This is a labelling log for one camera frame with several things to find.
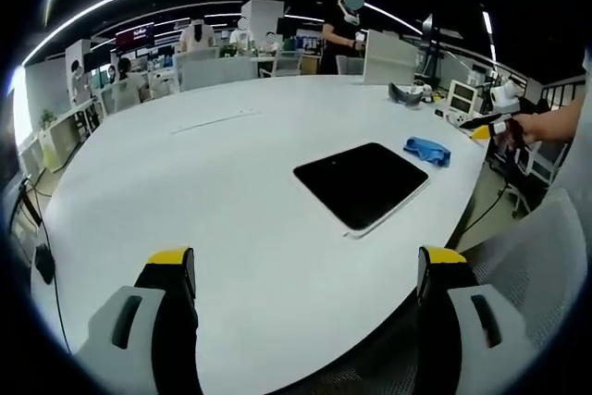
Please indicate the blue cleaning cloth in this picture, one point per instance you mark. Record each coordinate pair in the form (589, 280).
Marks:
(427, 149)

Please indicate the person's grey shirt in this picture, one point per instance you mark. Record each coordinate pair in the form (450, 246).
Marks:
(575, 154)

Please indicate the white game controller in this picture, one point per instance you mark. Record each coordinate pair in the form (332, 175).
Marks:
(455, 118)

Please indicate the person's right hand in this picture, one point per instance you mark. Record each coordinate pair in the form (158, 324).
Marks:
(534, 129)

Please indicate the white desk partition panel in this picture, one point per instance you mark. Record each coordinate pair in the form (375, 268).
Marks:
(390, 57)

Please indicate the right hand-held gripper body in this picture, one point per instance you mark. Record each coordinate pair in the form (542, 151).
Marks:
(506, 133)

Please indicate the white box with windows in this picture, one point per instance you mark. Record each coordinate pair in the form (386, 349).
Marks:
(464, 96)

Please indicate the black square mirror white frame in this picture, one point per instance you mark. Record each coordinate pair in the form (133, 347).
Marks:
(361, 182)

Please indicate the grey mesh office chair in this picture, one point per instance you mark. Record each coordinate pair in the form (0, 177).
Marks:
(532, 256)

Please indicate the black headset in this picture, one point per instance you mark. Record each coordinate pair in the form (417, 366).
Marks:
(406, 95)

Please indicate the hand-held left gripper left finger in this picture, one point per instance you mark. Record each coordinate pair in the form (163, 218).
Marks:
(139, 344)

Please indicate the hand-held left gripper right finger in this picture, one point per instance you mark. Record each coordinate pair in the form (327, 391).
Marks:
(462, 335)

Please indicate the red wall screen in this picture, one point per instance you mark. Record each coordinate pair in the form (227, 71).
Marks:
(135, 38)

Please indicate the green potted plant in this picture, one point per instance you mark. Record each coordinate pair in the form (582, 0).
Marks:
(47, 118)

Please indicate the white desktop device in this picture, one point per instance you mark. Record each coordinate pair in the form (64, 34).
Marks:
(504, 93)

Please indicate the black computer mouse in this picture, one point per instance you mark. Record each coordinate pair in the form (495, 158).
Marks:
(45, 264)

